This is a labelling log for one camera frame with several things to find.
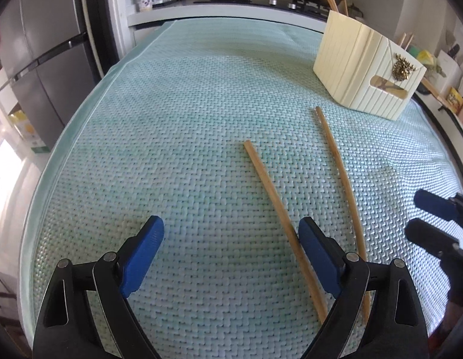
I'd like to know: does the cream ribbed utensil holder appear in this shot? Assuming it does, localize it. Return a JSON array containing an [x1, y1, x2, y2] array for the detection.
[[313, 9, 427, 121]]

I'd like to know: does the yellow green plastic bag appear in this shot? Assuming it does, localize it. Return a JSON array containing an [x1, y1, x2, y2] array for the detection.
[[407, 43, 440, 70]]

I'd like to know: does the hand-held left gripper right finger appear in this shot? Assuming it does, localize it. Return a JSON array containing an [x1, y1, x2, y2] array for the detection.
[[298, 217, 431, 359]]

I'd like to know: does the white paper box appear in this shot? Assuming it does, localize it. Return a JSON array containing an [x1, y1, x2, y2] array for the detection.
[[435, 50, 462, 83]]

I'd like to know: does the yellow snack packet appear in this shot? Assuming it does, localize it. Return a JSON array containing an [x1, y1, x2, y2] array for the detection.
[[446, 87, 463, 115]]

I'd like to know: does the light green woven mat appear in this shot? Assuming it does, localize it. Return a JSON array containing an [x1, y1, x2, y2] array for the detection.
[[20, 19, 460, 345]]

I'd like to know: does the grey refrigerator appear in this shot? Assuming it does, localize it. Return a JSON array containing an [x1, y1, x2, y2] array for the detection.
[[0, 0, 105, 150]]

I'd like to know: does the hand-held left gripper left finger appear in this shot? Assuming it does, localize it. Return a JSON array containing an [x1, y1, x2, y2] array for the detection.
[[31, 215, 165, 359]]

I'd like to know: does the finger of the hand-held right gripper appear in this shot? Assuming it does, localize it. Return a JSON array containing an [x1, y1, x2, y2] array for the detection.
[[405, 217, 463, 266], [414, 189, 463, 222]]

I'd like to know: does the yellow white carton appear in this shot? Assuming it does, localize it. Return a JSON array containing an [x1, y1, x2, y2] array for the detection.
[[7, 108, 49, 154]]

